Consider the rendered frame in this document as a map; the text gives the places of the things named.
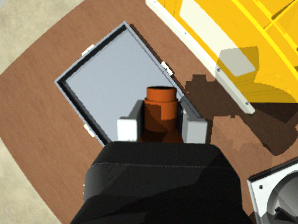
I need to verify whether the yellow plastic crate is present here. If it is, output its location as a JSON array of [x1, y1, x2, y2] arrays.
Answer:
[[157, 0, 298, 103]]

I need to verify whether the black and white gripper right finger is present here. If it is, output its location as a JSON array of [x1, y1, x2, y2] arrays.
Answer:
[[177, 101, 208, 144]]

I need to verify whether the brown glass bottle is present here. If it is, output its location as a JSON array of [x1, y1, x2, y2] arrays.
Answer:
[[139, 86, 184, 143]]

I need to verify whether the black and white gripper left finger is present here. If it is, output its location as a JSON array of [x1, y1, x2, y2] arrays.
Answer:
[[118, 100, 145, 142]]

